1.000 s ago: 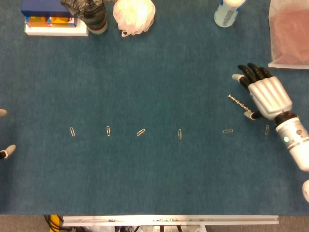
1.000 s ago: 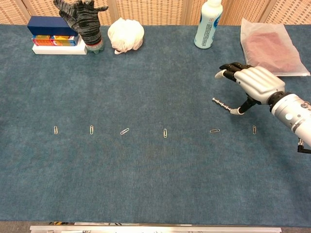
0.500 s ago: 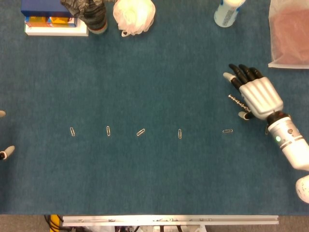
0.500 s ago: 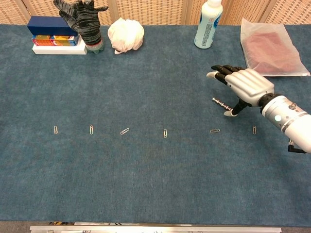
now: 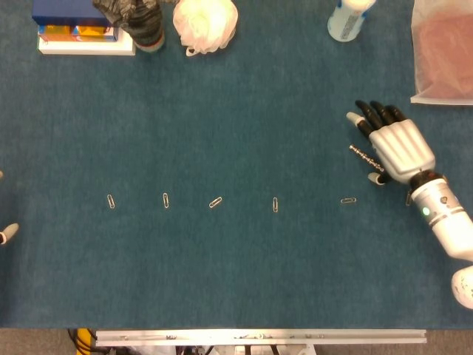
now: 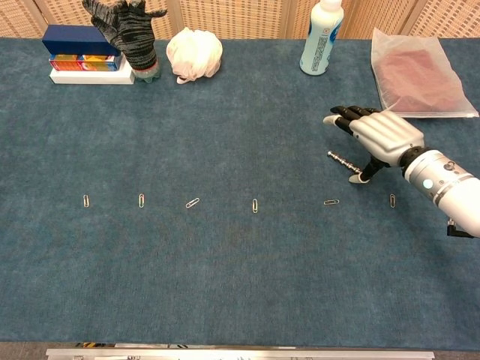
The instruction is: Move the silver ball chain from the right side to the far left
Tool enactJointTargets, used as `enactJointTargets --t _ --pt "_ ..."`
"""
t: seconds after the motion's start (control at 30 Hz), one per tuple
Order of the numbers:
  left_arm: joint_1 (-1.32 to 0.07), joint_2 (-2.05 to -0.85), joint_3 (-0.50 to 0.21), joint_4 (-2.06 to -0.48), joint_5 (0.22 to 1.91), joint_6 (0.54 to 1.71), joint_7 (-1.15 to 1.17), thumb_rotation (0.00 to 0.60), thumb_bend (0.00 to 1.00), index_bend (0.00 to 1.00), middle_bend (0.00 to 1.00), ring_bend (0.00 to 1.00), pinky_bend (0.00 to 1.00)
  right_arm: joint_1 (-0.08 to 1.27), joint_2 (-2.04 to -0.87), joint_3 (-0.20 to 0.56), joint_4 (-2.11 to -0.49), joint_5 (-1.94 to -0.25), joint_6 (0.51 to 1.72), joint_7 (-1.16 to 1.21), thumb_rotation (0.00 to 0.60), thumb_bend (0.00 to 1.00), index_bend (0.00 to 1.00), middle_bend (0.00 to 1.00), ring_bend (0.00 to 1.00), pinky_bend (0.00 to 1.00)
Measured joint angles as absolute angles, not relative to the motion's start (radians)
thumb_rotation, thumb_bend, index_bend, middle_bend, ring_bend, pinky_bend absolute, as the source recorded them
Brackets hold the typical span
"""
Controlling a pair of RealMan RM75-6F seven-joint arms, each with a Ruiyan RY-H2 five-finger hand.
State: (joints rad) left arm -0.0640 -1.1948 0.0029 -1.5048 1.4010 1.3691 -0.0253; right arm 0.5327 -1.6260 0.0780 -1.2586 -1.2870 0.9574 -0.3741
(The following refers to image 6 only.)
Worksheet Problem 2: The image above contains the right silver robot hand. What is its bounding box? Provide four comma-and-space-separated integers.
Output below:
322, 105, 426, 185

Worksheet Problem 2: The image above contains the metal drill bit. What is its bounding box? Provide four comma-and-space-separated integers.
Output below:
327, 150, 365, 176

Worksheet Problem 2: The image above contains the pink cloth in bag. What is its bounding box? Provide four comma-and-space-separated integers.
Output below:
376, 49, 467, 114

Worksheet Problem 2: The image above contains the translucent zip bag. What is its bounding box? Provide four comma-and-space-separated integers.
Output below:
370, 26, 480, 119

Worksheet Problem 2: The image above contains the light blue plastic bottle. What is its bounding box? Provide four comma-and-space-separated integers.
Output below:
298, 0, 345, 77

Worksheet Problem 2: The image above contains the wicker folding screen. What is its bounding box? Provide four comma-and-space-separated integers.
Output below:
0, 0, 480, 41

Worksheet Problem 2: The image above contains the blue felt table cover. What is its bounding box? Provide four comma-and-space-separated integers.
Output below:
0, 36, 480, 344

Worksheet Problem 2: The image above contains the green bottle under glove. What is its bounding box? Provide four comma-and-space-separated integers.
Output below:
133, 63, 163, 83

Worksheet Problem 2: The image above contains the grey knit glove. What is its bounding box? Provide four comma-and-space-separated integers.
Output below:
81, 0, 169, 72

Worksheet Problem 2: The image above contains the small orange box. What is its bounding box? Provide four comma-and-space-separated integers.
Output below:
48, 53, 80, 72
79, 54, 123, 73

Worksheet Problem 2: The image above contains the flat white box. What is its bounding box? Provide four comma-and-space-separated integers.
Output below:
49, 59, 137, 86

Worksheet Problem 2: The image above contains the dark blue box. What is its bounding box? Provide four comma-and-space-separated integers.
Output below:
41, 24, 123, 58

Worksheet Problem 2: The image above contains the aluminium rail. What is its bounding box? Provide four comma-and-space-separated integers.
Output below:
45, 347, 437, 360

